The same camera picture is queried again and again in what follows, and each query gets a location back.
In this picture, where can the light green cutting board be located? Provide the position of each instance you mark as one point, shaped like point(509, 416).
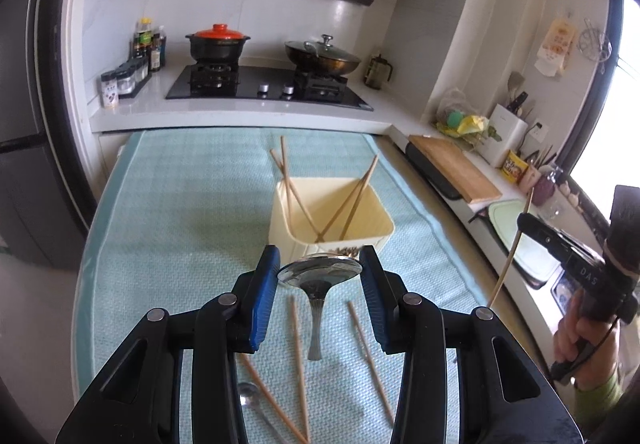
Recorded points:
point(500, 224)

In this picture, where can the white knife holder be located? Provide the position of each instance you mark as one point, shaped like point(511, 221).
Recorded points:
point(506, 137)

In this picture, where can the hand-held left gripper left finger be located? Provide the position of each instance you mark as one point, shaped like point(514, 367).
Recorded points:
point(265, 294)

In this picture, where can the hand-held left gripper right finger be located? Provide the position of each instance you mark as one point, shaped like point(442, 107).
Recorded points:
point(377, 294)

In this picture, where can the white label spice jar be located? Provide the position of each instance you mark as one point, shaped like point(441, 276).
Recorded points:
point(109, 90)

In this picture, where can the large metal spoon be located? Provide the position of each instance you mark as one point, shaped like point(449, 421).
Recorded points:
point(320, 274)

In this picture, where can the yellow green cloths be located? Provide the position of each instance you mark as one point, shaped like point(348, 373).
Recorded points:
point(467, 124)

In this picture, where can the mauve cup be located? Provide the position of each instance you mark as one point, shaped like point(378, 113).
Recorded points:
point(546, 186)

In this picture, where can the window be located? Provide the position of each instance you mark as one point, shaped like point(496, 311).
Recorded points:
point(612, 114)

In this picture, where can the rack of spice jars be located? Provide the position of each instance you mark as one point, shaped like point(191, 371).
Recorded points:
point(132, 77)

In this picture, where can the black gas stove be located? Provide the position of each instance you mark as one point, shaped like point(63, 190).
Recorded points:
point(250, 84)

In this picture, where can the wok with glass lid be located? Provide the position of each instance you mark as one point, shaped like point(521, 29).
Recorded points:
point(322, 57)

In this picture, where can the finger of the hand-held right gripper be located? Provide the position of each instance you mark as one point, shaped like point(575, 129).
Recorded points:
point(542, 236)

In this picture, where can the wall outlet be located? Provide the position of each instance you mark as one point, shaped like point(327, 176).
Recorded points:
point(538, 129)

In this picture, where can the dark sauce bottle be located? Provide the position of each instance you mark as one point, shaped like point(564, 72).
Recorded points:
point(157, 52)

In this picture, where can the person's right forearm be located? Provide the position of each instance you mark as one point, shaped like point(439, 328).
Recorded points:
point(600, 396)

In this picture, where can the yellow packet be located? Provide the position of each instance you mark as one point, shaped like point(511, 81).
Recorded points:
point(515, 167)

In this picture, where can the hanging printed towel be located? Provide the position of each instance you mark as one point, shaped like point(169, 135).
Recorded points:
point(555, 47)

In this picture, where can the cream utensil holder box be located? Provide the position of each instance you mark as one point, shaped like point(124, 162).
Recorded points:
point(285, 224)

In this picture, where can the grey refrigerator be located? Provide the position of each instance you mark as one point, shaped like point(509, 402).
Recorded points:
point(30, 124)

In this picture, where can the wooden cutting board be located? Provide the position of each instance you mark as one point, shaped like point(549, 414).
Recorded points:
point(455, 169)

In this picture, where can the yellow cap sauce bottle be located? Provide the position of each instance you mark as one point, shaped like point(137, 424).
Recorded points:
point(143, 39)

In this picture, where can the person's right hand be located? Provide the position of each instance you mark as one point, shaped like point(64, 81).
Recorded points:
point(585, 344)

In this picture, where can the small metal spoon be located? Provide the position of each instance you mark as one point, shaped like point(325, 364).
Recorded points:
point(248, 394)

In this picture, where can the grey spatula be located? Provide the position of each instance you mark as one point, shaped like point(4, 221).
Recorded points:
point(515, 84)

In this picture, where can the light blue towel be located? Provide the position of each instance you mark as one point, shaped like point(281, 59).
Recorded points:
point(175, 224)

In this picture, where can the pink bottle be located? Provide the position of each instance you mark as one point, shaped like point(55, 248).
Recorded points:
point(529, 177)

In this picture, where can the black clay pot red lid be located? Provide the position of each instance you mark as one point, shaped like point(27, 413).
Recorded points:
point(217, 47)

